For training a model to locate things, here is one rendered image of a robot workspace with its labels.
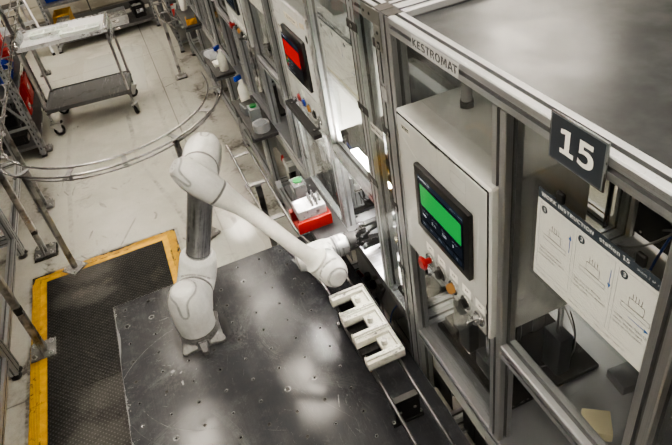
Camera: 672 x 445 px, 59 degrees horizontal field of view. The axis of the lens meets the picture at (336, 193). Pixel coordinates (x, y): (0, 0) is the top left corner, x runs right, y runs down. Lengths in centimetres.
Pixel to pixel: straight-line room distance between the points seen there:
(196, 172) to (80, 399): 184
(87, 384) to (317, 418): 172
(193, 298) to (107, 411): 120
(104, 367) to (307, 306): 147
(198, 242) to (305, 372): 67
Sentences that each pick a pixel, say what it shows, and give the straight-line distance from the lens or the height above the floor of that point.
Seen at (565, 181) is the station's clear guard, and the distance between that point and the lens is 108.
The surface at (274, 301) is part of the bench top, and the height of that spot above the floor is 68.
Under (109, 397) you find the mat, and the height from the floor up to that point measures 1.
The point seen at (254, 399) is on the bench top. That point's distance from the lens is 236.
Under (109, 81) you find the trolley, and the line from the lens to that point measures 643.
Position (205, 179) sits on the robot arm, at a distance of 210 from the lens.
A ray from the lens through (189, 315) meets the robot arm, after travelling 245.
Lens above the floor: 255
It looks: 36 degrees down
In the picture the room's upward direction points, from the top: 10 degrees counter-clockwise
